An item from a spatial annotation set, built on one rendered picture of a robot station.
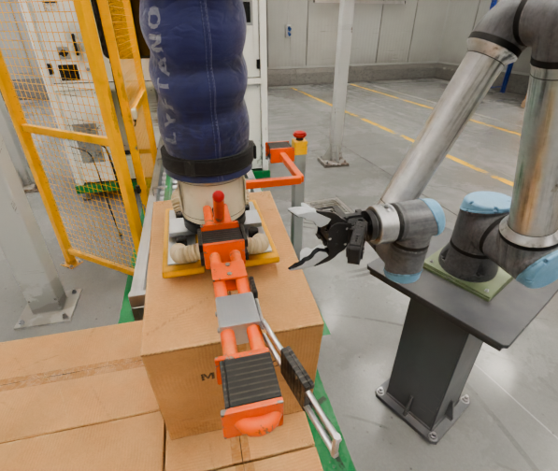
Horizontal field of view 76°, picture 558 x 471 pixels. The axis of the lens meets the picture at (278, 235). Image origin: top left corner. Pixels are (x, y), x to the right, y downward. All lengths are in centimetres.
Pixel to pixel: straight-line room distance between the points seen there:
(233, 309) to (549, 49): 75
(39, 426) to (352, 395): 125
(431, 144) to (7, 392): 142
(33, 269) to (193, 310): 165
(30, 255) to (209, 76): 178
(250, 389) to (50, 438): 89
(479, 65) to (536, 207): 37
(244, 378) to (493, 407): 169
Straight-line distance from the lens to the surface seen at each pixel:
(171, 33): 79
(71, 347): 149
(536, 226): 111
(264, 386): 47
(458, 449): 188
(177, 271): 89
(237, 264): 67
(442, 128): 96
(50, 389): 140
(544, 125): 96
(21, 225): 228
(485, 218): 125
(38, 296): 253
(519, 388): 221
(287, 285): 90
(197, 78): 79
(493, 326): 126
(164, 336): 83
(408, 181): 97
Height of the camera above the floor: 153
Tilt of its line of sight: 31 degrees down
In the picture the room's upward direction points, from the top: straight up
